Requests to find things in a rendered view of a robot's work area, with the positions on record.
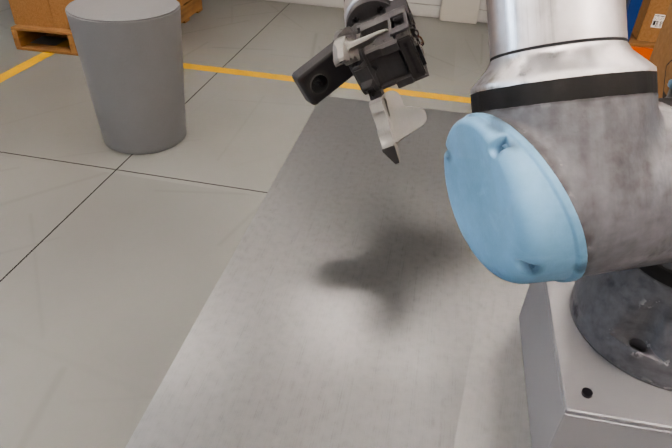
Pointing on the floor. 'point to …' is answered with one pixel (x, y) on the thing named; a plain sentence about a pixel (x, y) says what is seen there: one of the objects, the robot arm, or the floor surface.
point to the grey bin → (132, 67)
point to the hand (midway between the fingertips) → (365, 120)
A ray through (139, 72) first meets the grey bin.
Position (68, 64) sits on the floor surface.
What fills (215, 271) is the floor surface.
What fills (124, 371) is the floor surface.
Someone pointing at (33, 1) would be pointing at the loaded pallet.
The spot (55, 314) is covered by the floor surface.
